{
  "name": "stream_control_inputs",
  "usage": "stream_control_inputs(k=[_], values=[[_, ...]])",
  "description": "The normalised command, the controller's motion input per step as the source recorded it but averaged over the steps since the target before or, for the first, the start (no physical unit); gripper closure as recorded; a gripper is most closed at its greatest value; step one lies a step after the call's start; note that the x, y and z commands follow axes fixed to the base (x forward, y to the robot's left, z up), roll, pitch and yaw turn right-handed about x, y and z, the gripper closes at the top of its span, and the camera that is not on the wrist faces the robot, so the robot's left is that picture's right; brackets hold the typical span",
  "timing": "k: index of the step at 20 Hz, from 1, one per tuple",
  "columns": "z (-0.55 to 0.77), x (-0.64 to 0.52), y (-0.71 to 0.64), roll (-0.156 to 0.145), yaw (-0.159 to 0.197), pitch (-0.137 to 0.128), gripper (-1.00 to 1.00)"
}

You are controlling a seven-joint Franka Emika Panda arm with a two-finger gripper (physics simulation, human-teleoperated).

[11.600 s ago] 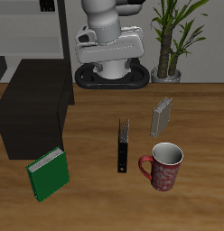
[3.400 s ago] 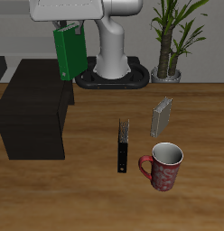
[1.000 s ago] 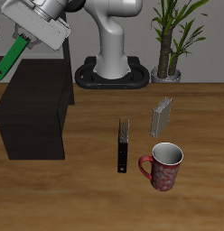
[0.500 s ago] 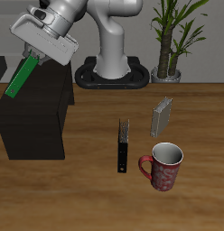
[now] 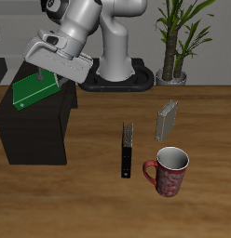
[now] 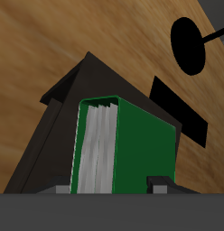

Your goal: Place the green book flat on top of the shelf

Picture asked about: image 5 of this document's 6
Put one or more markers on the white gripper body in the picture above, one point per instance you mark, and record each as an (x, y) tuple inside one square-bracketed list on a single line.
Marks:
[(58, 63)]

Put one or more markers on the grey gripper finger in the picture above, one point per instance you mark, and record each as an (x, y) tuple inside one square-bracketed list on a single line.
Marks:
[(62, 81), (40, 74)]

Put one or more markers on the green book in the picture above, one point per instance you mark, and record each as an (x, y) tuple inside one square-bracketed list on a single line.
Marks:
[(33, 89)]

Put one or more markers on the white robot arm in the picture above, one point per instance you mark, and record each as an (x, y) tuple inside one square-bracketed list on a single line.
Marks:
[(114, 37)]

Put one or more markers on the black book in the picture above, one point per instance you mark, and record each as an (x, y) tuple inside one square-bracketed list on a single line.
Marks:
[(126, 152)]

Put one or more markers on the grey book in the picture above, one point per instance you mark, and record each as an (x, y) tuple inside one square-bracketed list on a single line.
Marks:
[(166, 121)]

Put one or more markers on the dark brown desk caddy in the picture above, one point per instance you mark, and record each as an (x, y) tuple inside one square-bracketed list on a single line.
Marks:
[(33, 130)]

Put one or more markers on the pot plant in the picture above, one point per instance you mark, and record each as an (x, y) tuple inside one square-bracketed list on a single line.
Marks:
[(176, 46)]

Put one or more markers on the red patterned mug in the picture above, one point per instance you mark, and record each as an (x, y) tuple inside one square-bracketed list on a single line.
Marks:
[(168, 173)]

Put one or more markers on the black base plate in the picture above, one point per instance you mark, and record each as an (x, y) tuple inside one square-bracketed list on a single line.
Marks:
[(142, 81)]

